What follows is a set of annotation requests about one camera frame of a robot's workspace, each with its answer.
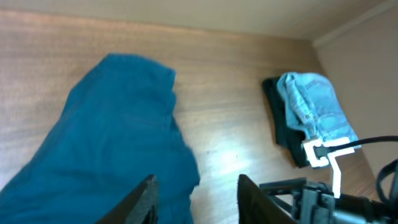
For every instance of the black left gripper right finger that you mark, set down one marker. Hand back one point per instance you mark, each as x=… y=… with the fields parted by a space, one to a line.
x=256 y=207

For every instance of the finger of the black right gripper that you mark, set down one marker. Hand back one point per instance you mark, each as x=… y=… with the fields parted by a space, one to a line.
x=283 y=189

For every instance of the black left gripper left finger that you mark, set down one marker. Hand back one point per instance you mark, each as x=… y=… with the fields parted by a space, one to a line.
x=140 y=206

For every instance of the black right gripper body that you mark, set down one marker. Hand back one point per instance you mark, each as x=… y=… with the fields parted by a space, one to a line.
x=317 y=205

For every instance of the navy blue shorts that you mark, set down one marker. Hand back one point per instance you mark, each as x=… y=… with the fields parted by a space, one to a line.
x=117 y=127

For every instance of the black folded garment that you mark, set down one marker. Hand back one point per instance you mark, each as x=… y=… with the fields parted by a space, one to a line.
x=285 y=137

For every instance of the light blue denim jeans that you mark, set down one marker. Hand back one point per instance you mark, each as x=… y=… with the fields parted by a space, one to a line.
x=312 y=106

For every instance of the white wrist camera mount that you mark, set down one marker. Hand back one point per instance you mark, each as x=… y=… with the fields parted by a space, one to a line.
x=320 y=154

